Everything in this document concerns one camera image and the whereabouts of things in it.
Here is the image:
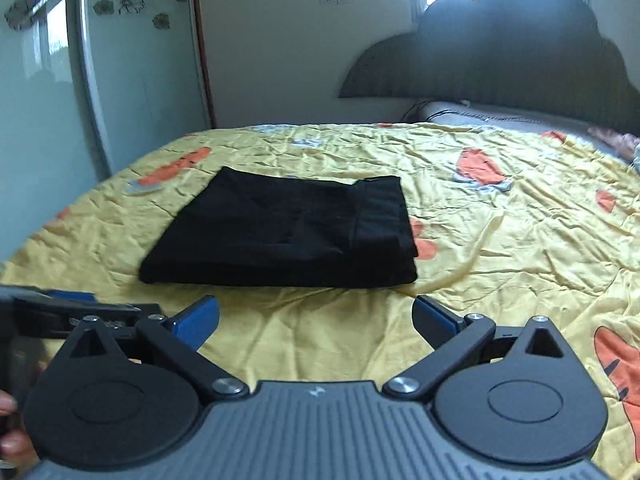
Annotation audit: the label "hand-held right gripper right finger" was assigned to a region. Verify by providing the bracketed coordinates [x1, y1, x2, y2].
[382, 294, 577, 404]

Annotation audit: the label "pink patterned cloth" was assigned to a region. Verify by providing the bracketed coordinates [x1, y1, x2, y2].
[586, 127, 640, 167]

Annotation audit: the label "yellow printed blanket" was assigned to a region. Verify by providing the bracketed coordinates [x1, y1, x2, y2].
[0, 122, 640, 480]

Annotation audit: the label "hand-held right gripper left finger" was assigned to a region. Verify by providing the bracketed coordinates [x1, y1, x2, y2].
[49, 295, 251, 404]

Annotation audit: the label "black cable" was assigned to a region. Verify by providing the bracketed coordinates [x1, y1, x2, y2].
[399, 100, 442, 124]

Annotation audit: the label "black pants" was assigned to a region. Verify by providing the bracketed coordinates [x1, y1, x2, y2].
[138, 166, 419, 290]

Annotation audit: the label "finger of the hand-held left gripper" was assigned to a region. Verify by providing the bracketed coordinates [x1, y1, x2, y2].
[12, 287, 162, 337]

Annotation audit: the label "dark upholstered headboard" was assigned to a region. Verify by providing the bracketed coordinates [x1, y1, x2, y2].
[338, 0, 640, 137]

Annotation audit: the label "person's left hand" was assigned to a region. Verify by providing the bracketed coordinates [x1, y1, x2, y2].
[0, 390, 40, 462]

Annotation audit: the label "white pillow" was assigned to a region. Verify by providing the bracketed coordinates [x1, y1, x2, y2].
[414, 100, 640, 166]

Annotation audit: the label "mirrored wardrobe door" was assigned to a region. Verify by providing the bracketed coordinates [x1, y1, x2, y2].
[0, 0, 217, 263]

